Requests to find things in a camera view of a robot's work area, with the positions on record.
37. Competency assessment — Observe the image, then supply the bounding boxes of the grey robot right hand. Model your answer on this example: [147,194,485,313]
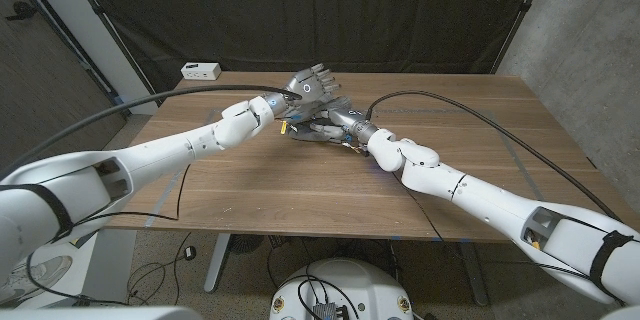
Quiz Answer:
[308,107,370,141]

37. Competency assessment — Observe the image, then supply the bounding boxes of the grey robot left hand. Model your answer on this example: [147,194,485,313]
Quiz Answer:
[279,62,342,111]

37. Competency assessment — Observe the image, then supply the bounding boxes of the grey shorts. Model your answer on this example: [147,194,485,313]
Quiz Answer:
[287,95,354,144]

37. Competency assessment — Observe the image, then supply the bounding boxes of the black backdrop curtain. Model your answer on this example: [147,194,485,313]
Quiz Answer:
[69,0,551,104]

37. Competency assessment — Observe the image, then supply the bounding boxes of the white power strip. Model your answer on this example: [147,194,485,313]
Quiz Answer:
[180,62,223,82]

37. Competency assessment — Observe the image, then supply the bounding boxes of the black round fan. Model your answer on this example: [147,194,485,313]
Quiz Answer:
[228,233,265,255]

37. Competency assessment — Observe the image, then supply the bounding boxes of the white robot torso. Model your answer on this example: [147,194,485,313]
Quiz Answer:
[268,258,415,320]

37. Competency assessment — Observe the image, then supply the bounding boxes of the white table leg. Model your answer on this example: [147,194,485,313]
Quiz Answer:
[203,232,232,294]

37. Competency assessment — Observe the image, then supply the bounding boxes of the grey torso module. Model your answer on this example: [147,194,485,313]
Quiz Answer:
[312,302,350,320]

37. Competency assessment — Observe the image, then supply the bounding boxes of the grey table leg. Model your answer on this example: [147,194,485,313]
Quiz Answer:
[457,242,490,307]

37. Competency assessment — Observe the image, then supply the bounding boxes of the black backdrop stand pole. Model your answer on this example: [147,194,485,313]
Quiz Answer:
[62,0,164,109]
[489,0,554,75]

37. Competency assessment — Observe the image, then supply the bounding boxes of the white low cabinet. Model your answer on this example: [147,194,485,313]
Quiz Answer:
[29,229,137,309]

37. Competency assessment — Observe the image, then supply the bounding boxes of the grey sneaker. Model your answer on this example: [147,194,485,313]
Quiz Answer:
[9,255,72,301]

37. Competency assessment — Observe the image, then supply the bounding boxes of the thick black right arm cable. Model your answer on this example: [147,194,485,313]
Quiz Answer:
[366,89,621,221]

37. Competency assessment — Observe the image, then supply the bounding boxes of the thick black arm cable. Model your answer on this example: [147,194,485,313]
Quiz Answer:
[366,89,621,221]
[0,83,304,181]

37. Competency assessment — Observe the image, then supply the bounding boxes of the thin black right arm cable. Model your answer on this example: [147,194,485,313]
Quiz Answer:
[392,172,446,242]

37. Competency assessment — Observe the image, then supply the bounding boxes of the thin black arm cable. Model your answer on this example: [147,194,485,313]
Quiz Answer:
[392,172,446,242]
[27,163,191,307]

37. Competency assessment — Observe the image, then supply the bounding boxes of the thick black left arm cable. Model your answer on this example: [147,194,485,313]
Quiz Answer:
[0,83,304,181]

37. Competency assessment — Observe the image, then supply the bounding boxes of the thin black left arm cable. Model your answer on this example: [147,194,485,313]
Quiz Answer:
[27,163,191,307]

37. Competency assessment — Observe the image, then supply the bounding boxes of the black torso cable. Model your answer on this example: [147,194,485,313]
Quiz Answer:
[296,274,361,320]

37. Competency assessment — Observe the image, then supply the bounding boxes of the black door frame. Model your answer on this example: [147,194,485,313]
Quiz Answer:
[2,0,134,119]

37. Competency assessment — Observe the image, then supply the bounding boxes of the black floor cable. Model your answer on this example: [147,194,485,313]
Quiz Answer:
[172,232,194,292]

